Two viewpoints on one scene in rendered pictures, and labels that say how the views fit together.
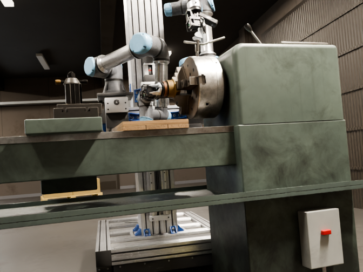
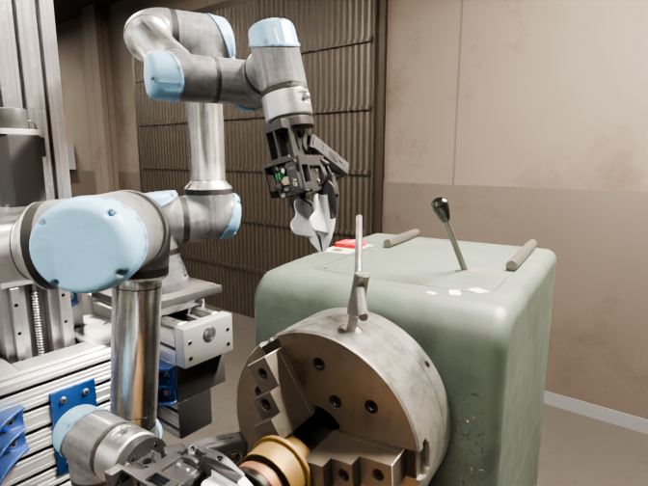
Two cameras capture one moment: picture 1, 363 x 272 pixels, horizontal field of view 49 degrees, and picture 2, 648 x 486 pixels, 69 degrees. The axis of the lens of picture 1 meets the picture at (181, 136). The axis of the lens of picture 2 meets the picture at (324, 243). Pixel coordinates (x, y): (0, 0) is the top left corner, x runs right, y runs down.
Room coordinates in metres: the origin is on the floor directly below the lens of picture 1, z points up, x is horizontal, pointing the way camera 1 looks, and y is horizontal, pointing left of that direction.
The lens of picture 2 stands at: (1.51, 0.34, 1.48)
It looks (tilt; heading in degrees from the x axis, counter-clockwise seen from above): 10 degrees down; 320
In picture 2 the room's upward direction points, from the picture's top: straight up
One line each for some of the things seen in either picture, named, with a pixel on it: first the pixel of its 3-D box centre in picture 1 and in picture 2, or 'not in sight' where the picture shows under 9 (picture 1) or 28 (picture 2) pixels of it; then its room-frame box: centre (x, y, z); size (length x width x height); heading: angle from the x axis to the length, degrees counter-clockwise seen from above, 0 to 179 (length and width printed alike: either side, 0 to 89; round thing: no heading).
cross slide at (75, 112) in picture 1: (74, 119); not in sight; (1.83, 0.49, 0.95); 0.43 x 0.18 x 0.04; 17
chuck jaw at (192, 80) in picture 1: (189, 83); (364, 463); (1.89, -0.06, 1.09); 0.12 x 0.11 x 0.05; 17
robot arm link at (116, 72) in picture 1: (112, 69); not in sight; (2.52, 0.41, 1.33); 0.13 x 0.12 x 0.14; 142
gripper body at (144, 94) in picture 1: (149, 92); (165, 481); (2.03, 0.15, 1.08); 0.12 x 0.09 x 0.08; 17
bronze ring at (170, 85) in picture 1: (170, 88); (274, 476); (1.95, 0.04, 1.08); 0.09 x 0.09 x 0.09; 18
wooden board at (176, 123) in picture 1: (147, 128); not in sight; (1.92, 0.16, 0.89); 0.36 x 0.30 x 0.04; 17
